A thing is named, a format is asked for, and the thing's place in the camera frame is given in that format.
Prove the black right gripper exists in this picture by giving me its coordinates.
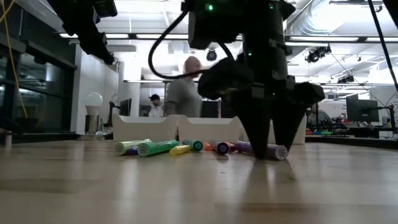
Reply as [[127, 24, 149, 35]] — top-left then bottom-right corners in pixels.
[[198, 57, 326, 159]]

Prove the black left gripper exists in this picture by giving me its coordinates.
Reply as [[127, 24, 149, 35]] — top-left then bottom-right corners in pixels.
[[67, 0, 118, 65]]

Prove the purple highlighter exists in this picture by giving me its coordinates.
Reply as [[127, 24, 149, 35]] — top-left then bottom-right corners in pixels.
[[208, 140, 230, 156], [234, 140, 289, 161]]

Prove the teal highlighter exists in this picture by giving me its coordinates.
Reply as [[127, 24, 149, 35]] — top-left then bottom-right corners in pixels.
[[182, 139, 204, 152]]

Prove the yellow slim highlighter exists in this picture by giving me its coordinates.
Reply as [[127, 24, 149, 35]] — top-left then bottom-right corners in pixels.
[[169, 144, 193, 157]]

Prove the light green highlighter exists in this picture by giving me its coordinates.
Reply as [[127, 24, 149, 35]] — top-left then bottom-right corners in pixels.
[[113, 138, 152, 156]]

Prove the white plastic bin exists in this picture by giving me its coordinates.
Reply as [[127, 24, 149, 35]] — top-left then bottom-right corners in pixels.
[[111, 113, 180, 143], [241, 115, 308, 146], [177, 115, 243, 144]]

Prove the person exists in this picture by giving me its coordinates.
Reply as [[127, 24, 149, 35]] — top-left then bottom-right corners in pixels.
[[164, 55, 206, 118], [147, 93, 165, 118], [307, 103, 333, 129]]

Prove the white light bulb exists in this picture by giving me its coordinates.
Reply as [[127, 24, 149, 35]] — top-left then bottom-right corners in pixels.
[[83, 91, 104, 116]]

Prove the black computer monitor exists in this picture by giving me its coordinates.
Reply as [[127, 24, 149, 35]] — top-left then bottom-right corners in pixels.
[[119, 98, 132, 117], [345, 98, 381, 123]]

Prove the long ceiling light strip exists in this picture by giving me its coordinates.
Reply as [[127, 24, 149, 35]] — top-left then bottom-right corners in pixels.
[[287, 35, 360, 43]]

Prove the white paper cup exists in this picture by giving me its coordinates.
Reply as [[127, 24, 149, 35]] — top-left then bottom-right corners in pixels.
[[3, 130, 13, 149]]

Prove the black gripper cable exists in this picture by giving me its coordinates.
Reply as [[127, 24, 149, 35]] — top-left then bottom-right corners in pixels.
[[147, 9, 237, 80]]

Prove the yellow hanging cable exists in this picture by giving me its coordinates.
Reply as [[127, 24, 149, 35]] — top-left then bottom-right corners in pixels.
[[0, 0, 29, 119]]

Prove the black aluminium frame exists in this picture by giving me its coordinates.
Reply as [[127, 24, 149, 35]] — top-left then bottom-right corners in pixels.
[[12, 132, 398, 151]]

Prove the silver ventilation duct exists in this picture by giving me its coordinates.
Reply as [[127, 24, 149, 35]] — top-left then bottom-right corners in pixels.
[[285, 0, 368, 37]]

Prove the black hanging cable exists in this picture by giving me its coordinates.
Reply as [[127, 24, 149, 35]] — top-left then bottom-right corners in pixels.
[[368, 0, 398, 93]]

